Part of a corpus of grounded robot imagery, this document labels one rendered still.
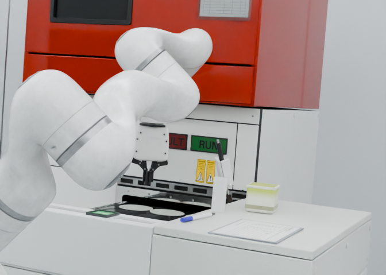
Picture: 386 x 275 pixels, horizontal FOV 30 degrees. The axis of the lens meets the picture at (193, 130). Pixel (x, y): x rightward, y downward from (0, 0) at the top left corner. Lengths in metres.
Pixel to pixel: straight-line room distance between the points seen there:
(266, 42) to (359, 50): 1.47
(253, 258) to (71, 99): 0.50
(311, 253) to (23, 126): 0.60
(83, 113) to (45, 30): 1.18
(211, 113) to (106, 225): 0.67
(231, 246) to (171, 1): 0.93
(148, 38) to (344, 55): 2.07
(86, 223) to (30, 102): 0.47
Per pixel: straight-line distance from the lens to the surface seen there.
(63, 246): 1.66
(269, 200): 1.80
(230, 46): 2.08
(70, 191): 2.39
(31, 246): 1.71
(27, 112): 1.23
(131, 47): 1.57
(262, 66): 2.09
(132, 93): 1.38
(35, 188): 1.29
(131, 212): 2.06
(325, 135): 3.56
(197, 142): 2.16
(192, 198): 2.17
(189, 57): 1.66
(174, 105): 1.53
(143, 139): 2.04
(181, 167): 2.19
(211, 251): 1.49
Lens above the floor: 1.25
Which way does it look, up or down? 3 degrees down
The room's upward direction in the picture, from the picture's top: 4 degrees clockwise
